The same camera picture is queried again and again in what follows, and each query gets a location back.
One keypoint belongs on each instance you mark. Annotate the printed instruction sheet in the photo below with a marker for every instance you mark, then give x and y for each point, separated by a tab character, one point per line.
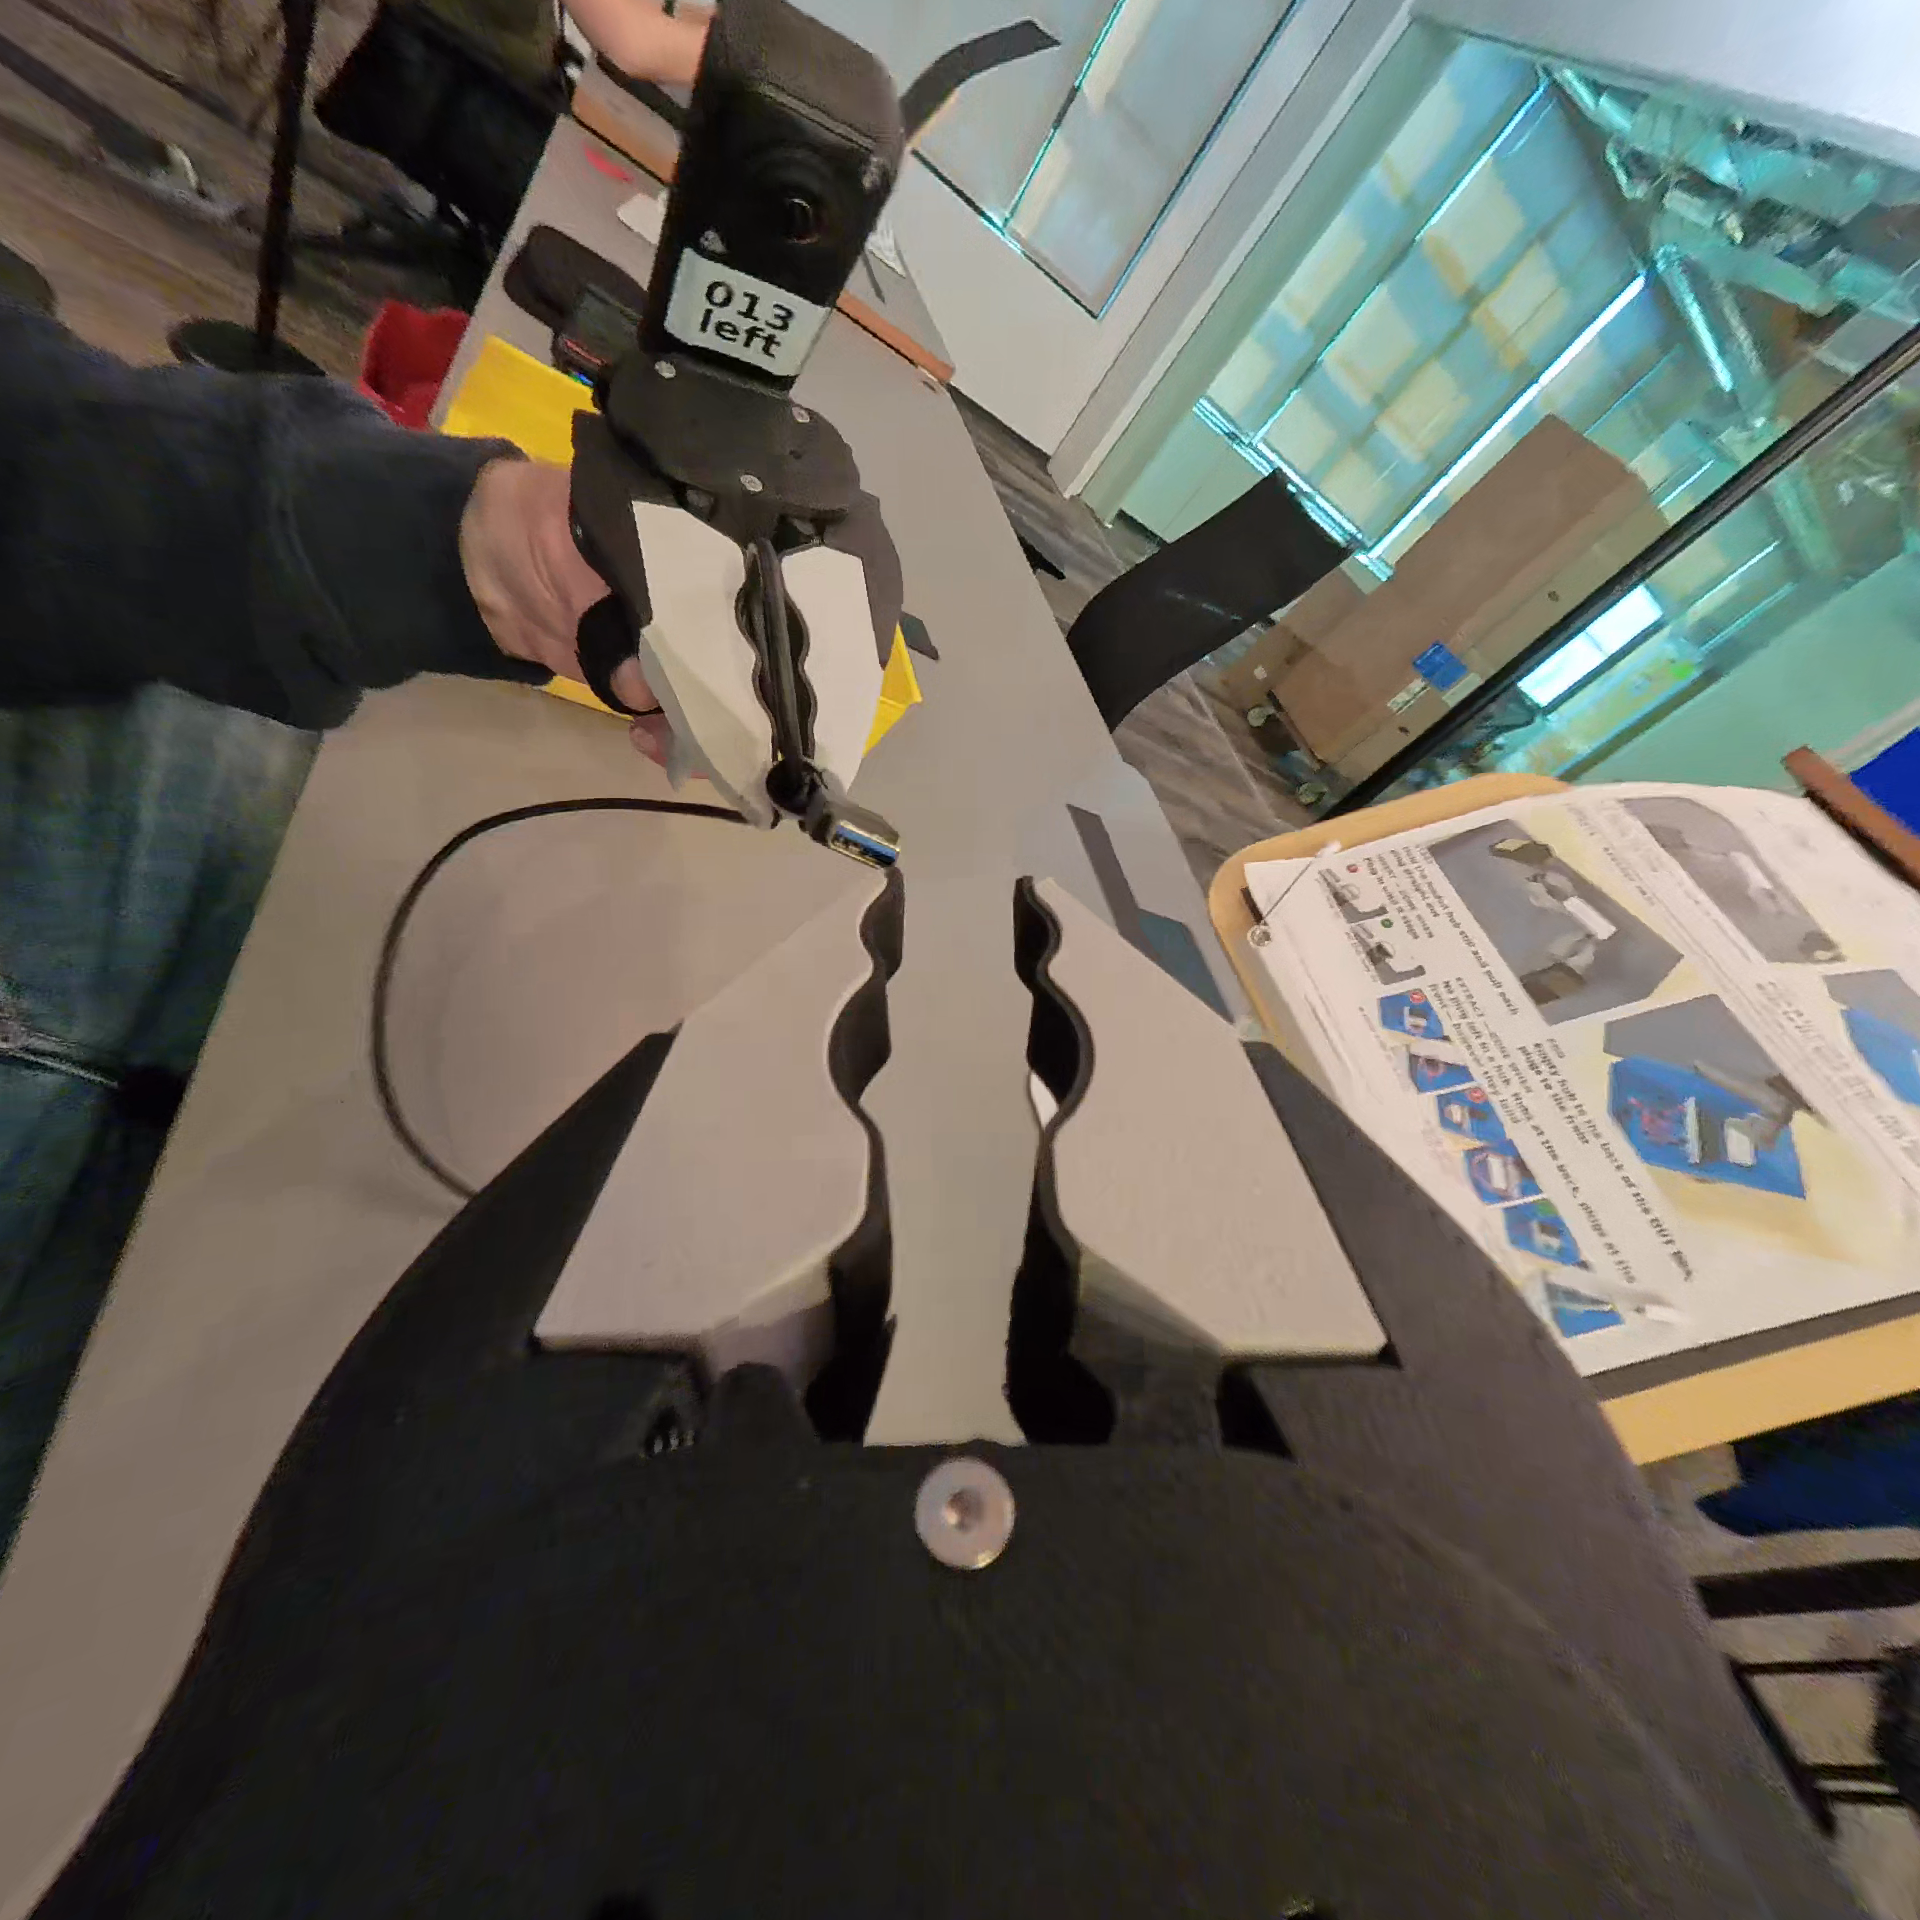
1621	1051

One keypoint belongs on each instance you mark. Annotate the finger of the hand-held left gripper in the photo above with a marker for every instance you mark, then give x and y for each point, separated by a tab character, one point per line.
707	646
846	646

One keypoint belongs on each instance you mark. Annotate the person's left forearm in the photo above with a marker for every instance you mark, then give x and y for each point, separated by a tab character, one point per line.
241	510

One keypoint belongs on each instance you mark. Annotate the person's legs in jeans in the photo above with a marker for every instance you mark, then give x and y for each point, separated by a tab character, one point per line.
121	991

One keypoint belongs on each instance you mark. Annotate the black office chair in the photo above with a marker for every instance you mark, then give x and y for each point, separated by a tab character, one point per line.
1200	600
436	106

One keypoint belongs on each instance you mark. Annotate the person's left hand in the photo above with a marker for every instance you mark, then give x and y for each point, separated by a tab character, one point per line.
526	570

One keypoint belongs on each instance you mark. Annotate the yellow plastic bin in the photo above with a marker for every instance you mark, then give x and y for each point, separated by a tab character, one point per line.
510	406

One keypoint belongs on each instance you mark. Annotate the black floor stand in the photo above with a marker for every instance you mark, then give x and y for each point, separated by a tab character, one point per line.
256	330

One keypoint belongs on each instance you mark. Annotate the red plastic tub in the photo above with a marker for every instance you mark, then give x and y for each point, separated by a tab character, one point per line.
412	361

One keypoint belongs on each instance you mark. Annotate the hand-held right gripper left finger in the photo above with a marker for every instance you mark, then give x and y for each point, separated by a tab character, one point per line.
707	1201

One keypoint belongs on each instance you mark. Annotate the wooden desk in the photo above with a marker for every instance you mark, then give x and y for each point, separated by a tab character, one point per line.
901	316

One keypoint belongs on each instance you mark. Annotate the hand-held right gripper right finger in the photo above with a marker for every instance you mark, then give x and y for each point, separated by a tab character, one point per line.
1217	1201

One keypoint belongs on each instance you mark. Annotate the black electronics box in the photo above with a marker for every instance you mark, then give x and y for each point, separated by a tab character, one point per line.
571	293

